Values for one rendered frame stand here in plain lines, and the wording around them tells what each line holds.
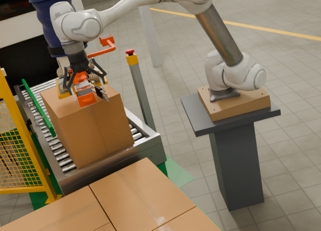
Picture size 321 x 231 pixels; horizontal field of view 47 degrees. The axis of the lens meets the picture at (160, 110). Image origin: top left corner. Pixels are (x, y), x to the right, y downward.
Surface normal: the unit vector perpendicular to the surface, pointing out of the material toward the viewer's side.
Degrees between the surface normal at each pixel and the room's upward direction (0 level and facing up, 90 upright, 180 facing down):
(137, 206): 0
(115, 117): 90
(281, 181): 0
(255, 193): 90
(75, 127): 90
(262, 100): 90
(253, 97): 5
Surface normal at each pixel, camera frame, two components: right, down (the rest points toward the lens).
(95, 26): 0.47, 0.30
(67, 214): -0.22, -0.87
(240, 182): 0.12, 0.42
